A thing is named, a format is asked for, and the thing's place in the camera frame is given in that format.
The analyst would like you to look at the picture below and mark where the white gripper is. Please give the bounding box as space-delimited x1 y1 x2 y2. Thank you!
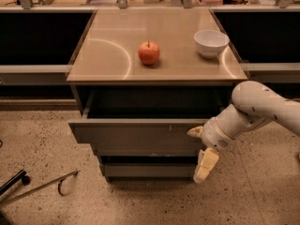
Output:
187 117 233 183

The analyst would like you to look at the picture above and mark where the grey top drawer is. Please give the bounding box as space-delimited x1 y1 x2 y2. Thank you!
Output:
69 87 224 154

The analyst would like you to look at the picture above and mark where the grey drawer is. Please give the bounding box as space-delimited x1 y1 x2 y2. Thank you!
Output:
69 87 224 154
92 141 203 157
98 156 197 179

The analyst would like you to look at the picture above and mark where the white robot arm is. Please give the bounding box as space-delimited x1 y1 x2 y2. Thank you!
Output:
187 81 300 183

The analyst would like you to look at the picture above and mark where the grey drawer cabinet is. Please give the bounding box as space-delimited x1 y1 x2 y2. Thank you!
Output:
67 7 247 180

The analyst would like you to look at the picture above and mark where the grey bottom drawer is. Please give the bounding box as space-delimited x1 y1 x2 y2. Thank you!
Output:
98 156 197 179

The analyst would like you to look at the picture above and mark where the grey middle drawer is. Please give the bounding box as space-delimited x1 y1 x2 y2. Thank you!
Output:
92 141 203 157

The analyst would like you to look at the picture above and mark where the white ceramic bowl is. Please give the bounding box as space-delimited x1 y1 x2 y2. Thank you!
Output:
194 30 230 58

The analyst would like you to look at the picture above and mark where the red apple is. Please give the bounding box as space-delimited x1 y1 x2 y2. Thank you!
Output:
138 41 160 66

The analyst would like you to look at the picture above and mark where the thin metal rod with loop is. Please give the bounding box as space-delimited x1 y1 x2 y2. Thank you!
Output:
0 171 79 208

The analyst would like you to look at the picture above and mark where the black caster leg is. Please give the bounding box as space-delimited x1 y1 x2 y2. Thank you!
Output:
0 170 30 196

